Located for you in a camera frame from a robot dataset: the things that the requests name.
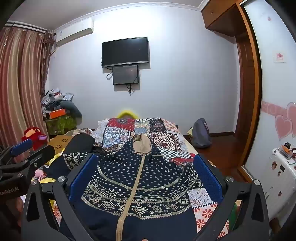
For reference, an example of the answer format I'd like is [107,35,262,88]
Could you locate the orange box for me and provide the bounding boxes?
[49,109,66,119]

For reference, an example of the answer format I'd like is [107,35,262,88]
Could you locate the striped red curtain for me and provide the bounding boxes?
[0,27,56,149]

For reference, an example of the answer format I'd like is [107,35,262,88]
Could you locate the white sliding wardrobe door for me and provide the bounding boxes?
[240,0,296,183]

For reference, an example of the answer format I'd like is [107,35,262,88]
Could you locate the black garment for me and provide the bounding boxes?
[66,134,96,154]

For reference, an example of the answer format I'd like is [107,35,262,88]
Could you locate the red plush toy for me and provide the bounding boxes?
[21,126,48,151]

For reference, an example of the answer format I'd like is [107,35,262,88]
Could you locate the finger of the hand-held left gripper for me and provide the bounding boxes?
[21,146,55,174]
[0,138,33,163]

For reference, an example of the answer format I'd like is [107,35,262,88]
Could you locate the brown wooden door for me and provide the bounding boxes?
[236,32,257,137]

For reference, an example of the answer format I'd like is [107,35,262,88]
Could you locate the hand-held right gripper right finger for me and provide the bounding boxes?
[193,153,270,241]

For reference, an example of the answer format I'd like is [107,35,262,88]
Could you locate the pink heart sticker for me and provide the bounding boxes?
[261,101,296,141]

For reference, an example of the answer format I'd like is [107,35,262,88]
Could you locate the white air conditioner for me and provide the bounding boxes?
[54,20,95,47]

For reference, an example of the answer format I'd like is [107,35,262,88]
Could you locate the dark teal pillow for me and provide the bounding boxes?
[60,101,82,123]

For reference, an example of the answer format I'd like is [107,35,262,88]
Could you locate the patchwork bedspread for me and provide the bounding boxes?
[90,117,232,239]

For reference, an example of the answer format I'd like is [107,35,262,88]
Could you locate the wooden overhead cabinet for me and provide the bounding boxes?
[201,0,249,35]

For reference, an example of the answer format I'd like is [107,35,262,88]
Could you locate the green patterned cloth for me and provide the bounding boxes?
[46,115,77,136]

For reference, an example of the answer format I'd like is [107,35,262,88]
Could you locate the yellow hoop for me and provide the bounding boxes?
[117,108,139,119]

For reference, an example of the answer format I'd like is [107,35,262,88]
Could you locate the black wall television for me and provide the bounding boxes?
[102,37,149,67]

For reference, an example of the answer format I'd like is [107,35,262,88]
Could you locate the white appliance with magnets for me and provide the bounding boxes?
[264,141,296,230]

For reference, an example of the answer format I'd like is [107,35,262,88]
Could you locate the navy patterned hooded garment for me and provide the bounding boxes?
[46,134,200,241]

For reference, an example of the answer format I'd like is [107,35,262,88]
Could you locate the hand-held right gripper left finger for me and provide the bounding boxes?
[20,153,102,241]

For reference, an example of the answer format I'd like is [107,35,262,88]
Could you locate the grey-blue backpack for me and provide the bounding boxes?
[192,118,212,149]

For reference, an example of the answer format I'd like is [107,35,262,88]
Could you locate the pile of papers and bags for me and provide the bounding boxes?
[41,88,74,114]

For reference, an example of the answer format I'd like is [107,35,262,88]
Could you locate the small black wall monitor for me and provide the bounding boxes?
[112,65,139,86]

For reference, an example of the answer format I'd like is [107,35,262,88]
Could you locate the bamboo lap table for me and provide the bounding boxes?
[47,135,74,153]

